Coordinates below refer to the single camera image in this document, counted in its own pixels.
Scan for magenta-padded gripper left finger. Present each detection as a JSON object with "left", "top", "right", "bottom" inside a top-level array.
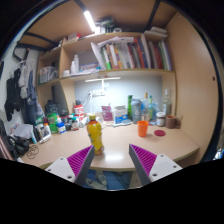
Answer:
[{"left": 44, "top": 144, "right": 96, "bottom": 187}]

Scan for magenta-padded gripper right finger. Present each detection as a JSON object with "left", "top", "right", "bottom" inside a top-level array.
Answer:
[{"left": 128, "top": 143, "right": 183, "bottom": 186}]

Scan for yellow drink bottle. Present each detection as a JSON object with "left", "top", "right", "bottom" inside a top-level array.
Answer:
[{"left": 86, "top": 114, "right": 105, "bottom": 157}]

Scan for orange plastic cup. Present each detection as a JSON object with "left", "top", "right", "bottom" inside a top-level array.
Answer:
[{"left": 136, "top": 120, "right": 150, "bottom": 138}]

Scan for small white blue-labelled bottle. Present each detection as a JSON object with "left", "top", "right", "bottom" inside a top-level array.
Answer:
[{"left": 55, "top": 115, "right": 67, "bottom": 134}]

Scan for brown jar with white lid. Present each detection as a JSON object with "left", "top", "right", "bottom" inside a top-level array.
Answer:
[{"left": 155, "top": 111, "right": 167, "bottom": 127}]

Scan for black bag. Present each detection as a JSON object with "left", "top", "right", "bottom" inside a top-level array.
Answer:
[{"left": 8, "top": 134, "right": 31, "bottom": 156}]

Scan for red and white canister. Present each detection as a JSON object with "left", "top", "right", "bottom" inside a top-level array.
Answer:
[{"left": 73, "top": 104, "right": 85, "bottom": 123}]

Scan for clear bottle with green cap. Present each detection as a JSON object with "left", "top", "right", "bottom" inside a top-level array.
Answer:
[{"left": 148, "top": 95, "right": 155, "bottom": 121}]

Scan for blue bottle with yellow cap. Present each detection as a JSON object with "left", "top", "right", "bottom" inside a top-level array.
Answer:
[{"left": 142, "top": 92, "right": 150, "bottom": 121}]

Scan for grey shaker bottle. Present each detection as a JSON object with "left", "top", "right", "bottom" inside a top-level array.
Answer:
[{"left": 130, "top": 98, "right": 142, "bottom": 124}]

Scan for blue and white carton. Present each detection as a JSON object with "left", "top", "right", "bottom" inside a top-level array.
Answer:
[{"left": 112, "top": 105, "right": 129, "bottom": 124}]

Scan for pink packet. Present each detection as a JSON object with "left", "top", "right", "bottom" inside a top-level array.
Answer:
[{"left": 100, "top": 105, "right": 114, "bottom": 122}]

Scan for white power strip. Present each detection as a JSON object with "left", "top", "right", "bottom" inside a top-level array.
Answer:
[{"left": 89, "top": 89, "right": 106, "bottom": 98}]

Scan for hanging dark clothes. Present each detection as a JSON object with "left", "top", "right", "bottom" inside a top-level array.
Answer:
[{"left": 3, "top": 58, "right": 43, "bottom": 126}]

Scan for wooden shelf unit with books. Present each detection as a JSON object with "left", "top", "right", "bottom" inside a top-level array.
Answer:
[{"left": 36, "top": 16, "right": 177, "bottom": 111}]

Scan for ceiling tube light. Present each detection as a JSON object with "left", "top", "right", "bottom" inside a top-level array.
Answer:
[{"left": 83, "top": 9, "right": 98, "bottom": 34}]

